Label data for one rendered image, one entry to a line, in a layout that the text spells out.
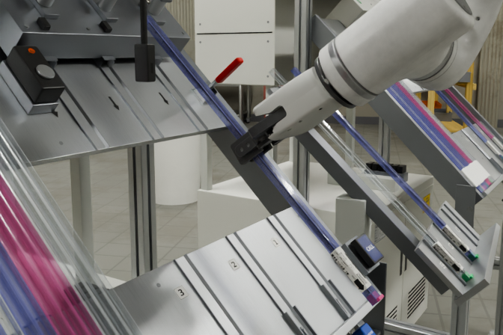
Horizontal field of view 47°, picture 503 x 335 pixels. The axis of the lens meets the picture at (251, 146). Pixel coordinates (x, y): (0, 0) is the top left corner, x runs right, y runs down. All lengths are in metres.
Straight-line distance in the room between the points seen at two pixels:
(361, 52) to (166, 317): 0.36
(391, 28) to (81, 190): 0.83
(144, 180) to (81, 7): 0.43
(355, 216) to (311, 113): 0.52
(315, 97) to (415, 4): 0.15
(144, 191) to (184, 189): 3.10
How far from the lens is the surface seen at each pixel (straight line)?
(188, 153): 4.26
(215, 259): 0.78
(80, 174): 1.28
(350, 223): 1.18
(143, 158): 1.21
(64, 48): 0.87
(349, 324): 0.86
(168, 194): 4.31
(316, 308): 0.86
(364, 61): 0.65
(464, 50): 0.72
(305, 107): 0.68
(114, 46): 0.93
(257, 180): 1.01
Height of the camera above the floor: 1.10
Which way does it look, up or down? 9 degrees down
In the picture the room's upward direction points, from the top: straight up
